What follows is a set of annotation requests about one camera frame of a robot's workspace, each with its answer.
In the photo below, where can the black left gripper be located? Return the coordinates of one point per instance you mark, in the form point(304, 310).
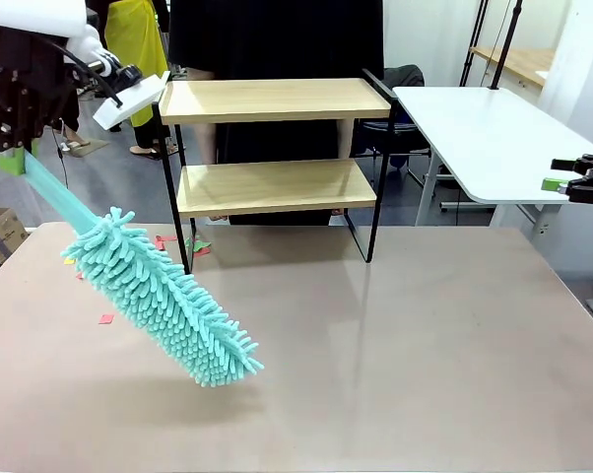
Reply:
point(20, 84)

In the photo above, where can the teal chenille duster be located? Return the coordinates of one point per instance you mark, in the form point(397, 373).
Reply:
point(168, 305)

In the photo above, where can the two-tier wooden shelf black frame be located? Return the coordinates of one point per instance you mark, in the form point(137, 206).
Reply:
point(272, 116)

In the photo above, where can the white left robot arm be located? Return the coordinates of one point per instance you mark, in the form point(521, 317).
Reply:
point(30, 12)

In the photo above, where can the person's right hand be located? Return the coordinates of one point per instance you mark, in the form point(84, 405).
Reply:
point(218, 218)

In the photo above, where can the person's left hand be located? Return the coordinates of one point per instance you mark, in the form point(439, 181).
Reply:
point(337, 212)

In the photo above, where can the person in grey clothes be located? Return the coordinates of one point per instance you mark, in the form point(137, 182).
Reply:
point(77, 143)

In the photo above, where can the cardboard box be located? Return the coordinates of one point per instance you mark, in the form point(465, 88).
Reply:
point(8, 226)

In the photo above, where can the white rounded side table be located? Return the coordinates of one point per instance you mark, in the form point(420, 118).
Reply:
point(474, 133)

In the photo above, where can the wooden top workbench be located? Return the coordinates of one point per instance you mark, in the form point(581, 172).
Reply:
point(518, 61)

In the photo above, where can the black stand pole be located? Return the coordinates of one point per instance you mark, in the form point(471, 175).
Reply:
point(506, 49)
point(476, 44)

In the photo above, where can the long red paper scrap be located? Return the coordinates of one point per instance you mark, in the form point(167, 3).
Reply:
point(166, 238)

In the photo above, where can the person in yellow apron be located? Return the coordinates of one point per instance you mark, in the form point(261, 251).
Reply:
point(134, 29)

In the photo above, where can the small red paper scrap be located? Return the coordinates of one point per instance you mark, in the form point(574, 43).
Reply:
point(106, 319)

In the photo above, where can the green paper scrap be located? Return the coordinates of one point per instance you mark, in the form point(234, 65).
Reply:
point(188, 244)
point(204, 243)

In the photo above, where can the black office chair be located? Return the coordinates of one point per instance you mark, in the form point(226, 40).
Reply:
point(410, 79)

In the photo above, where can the person in black shirt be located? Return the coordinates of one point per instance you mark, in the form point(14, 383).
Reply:
point(277, 34)

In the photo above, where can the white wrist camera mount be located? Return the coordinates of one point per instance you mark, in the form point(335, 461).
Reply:
point(129, 101)

